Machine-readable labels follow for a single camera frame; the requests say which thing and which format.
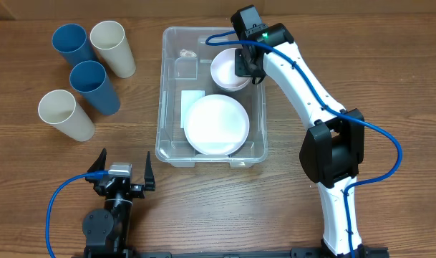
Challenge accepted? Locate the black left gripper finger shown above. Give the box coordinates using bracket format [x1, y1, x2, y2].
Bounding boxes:
[144, 152, 155, 191]
[87, 148, 107, 173]

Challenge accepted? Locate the pink bowl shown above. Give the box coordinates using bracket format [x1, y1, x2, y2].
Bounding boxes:
[210, 48, 250, 86]

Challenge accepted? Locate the grey bowl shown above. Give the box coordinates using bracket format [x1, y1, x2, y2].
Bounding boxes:
[214, 83, 247, 92]

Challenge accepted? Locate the beige cup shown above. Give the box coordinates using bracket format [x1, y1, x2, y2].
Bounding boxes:
[89, 20, 136, 78]
[37, 90, 95, 142]

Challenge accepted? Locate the pink plate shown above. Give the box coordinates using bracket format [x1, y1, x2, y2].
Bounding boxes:
[183, 94, 250, 156]

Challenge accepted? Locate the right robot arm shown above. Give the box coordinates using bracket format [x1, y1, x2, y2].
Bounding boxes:
[231, 5, 366, 257]

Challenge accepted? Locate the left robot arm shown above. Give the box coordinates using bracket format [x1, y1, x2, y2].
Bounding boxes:
[82, 149, 155, 257]

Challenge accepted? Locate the clear plastic storage bin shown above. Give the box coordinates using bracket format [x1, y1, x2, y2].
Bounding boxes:
[155, 27, 268, 168]

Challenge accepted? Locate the white label in bin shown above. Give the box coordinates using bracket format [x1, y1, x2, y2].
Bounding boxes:
[180, 90, 205, 128]

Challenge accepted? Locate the near blue cup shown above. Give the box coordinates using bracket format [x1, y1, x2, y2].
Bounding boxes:
[69, 60, 120, 115]

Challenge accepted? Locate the blue cup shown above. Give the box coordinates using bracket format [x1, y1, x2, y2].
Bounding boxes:
[69, 60, 120, 115]
[52, 24, 98, 67]

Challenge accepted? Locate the far left blue cup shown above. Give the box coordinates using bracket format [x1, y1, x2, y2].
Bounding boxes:
[52, 24, 98, 67]

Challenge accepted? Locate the left blue cable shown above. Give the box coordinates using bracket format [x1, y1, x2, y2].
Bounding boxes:
[45, 171, 110, 258]

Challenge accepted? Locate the blue cable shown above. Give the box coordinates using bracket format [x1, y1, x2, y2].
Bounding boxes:
[45, 171, 110, 258]
[204, 29, 404, 258]

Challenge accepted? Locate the right blue cable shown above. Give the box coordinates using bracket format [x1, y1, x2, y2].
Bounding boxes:
[204, 29, 404, 258]

